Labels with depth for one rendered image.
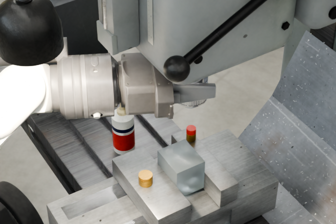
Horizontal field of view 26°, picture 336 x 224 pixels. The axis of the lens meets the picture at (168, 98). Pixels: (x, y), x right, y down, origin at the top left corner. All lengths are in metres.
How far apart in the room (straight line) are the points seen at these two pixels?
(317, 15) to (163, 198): 0.38
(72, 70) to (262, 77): 2.11
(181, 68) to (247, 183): 0.45
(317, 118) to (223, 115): 1.49
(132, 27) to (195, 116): 1.96
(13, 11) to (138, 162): 0.47
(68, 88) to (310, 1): 0.33
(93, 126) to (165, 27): 0.60
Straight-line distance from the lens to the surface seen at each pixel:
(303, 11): 0.93
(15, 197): 1.76
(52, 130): 1.40
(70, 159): 1.34
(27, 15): 0.77
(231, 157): 1.24
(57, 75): 0.98
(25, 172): 2.66
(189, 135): 1.19
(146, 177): 1.12
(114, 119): 1.29
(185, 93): 0.99
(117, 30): 0.87
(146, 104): 0.98
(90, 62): 0.98
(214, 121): 2.81
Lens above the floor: 1.87
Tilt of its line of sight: 40 degrees down
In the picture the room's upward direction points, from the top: straight up
